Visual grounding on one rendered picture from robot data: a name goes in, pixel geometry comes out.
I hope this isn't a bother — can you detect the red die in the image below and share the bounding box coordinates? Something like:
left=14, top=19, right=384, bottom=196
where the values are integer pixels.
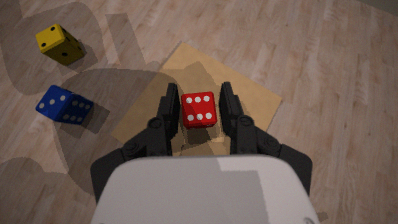
left=181, top=92, right=217, bottom=129

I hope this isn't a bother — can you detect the yellow die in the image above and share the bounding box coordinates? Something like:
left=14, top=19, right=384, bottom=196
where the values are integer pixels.
left=35, top=24, right=84, bottom=66

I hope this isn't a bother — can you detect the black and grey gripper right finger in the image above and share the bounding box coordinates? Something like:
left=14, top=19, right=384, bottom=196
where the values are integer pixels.
left=219, top=82, right=313, bottom=196

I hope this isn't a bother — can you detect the blue die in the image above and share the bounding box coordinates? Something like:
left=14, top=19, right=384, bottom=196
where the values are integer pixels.
left=35, top=85, right=94, bottom=125

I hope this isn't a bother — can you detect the tan square mat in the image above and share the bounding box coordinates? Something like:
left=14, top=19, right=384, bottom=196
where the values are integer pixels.
left=110, top=42, right=282, bottom=156

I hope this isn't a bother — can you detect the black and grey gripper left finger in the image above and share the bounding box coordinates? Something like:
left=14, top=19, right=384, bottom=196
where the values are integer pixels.
left=90, top=83, right=180, bottom=205

